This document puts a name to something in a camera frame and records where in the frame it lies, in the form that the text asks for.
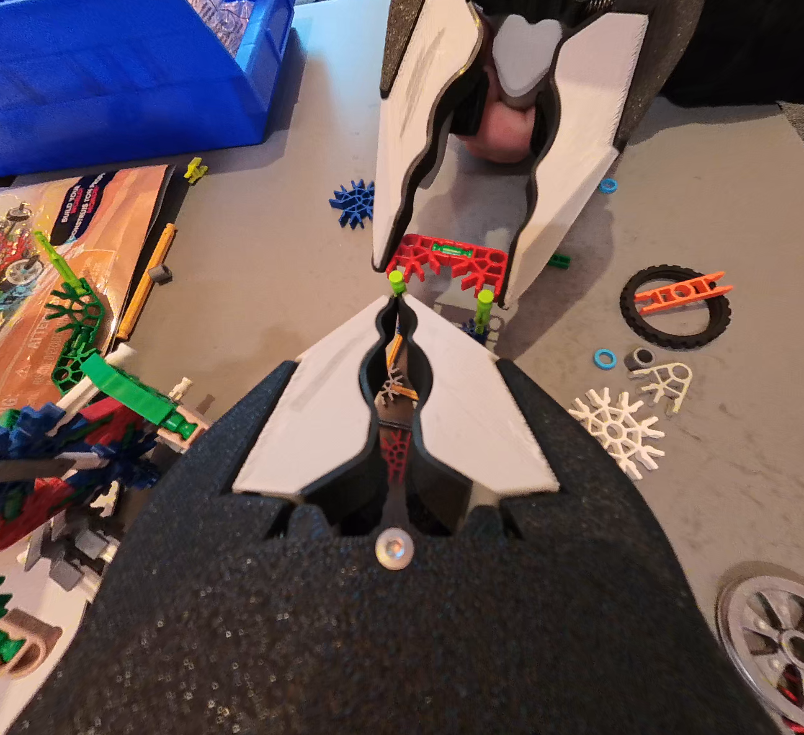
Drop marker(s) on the black rubber tyre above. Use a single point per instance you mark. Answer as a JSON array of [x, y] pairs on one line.
[[628, 308]]

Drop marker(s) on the orange ladder connector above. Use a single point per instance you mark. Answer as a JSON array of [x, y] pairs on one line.
[[644, 301]]

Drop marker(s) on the white fan connector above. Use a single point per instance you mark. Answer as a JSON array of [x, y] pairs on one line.
[[663, 380]]

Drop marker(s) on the long yellow rod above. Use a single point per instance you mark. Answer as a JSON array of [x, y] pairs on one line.
[[135, 308]]

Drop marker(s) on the white snowflake connector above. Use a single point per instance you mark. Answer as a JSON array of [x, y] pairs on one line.
[[624, 432]]

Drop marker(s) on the multicolour construction toy model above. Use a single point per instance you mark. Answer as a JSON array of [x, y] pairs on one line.
[[125, 392]]

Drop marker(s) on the blue snowflake connector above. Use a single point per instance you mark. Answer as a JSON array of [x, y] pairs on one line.
[[358, 203]]

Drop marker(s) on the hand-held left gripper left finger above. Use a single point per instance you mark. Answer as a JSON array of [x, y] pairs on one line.
[[308, 427]]

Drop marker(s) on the person's right hand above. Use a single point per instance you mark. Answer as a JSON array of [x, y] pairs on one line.
[[509, 132]]

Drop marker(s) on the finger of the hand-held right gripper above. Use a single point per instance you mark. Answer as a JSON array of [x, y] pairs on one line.
[[414, 119], [590, 138]]

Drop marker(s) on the silver spoked wheel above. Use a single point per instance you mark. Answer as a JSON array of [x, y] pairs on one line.
[[728, 609]]

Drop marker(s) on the small green clip connector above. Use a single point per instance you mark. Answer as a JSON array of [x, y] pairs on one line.
[[559, 261]]

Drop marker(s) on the rod frame with lime posts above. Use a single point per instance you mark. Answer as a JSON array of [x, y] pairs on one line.
[[484, 308]]

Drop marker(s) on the blue plastic bin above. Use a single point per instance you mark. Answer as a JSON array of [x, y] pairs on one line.
[[125, 94]]

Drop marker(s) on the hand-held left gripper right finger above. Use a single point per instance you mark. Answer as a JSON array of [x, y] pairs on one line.
[[490, 427]]

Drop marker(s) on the toy instruction booklet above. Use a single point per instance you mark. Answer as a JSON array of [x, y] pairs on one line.
[[125, 207]]

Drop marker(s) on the yellow clip connector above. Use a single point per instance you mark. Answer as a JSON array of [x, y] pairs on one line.
[[195, 171]]

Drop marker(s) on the grey cylindrical spacer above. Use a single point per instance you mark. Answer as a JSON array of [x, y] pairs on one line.
[[160, 274], [631, 364]]

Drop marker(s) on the red connector bridge green rod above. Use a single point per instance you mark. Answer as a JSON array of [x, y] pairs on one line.
[[446, 249]]

